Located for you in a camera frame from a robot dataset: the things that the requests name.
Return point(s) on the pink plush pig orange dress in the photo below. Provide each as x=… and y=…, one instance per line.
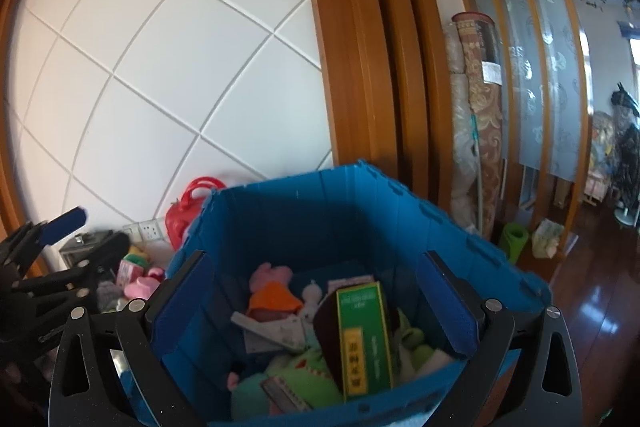
x=272, y=294

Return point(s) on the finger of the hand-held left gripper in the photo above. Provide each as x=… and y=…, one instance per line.
x=65, y=223
x=107, y=252

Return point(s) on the green medicine box yellow label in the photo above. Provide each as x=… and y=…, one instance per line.
x=365, y=342

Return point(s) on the pink plush toy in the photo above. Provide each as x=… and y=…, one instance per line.
x=142, y=287

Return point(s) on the green plush toy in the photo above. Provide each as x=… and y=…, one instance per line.
x=295, y=382

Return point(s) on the white paper card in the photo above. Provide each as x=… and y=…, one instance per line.
x=270, y=332

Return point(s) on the small white doll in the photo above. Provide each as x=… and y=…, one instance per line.
x=311, y=294

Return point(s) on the frosted glass wooden partition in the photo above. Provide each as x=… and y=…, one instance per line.
x=540, y=57

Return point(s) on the black horse figure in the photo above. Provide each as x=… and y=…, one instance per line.
x=627, y=132

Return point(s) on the red plastic bag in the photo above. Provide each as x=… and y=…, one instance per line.
x=182, y=217

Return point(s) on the pink yellow toy box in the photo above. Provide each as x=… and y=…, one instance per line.
x=130, y=267

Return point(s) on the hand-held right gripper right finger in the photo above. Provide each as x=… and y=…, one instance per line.
x=447, y=302

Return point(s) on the blue plastic crate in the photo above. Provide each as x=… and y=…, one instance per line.
x=320, y=217

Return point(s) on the rolled green mat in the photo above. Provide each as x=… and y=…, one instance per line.
x=515, y=242

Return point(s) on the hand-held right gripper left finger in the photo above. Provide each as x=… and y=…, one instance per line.
x=177, y=294

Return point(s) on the rolled white quilt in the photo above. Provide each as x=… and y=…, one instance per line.
x=460, y=142

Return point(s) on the white green packet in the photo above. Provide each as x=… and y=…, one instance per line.
x=546, y=239

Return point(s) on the rolled patterned carpet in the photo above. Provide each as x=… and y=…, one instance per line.
x=485, y=107

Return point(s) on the grey striped card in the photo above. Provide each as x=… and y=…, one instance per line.
x=285, y=394

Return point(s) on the wooden door frame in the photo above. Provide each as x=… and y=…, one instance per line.
x=370, y=57

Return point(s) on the white wall socket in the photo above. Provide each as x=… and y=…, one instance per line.
x=147, y=231

